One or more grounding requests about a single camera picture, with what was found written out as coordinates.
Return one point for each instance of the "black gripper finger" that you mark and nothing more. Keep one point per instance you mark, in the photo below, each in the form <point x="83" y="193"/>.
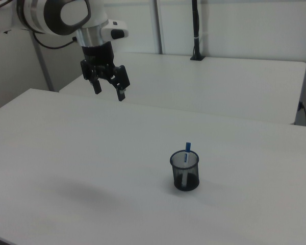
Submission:
<point x="122" y="81"/>
<point x="97" y="86"/>

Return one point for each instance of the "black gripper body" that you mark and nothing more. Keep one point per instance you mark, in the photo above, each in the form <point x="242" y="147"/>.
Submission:
<point x="98" y="54"/>

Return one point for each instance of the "white marker with blue cap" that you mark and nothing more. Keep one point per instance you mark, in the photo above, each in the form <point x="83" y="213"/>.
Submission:
<point x="186" y="153"/>

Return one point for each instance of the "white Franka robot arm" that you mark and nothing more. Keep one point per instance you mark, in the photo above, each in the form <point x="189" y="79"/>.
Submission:
<point x="53" y="15"/>

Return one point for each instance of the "white background table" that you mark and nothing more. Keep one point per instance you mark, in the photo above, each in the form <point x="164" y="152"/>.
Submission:
<point x="193" y="81"/>

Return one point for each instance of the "black pole with clamp base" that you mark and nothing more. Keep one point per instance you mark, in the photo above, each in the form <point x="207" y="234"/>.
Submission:
<point x="196" y="25"/>

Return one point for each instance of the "black mesh pen cup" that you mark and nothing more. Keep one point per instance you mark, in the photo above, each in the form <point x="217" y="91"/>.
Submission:
<point x="186" y="182"/>

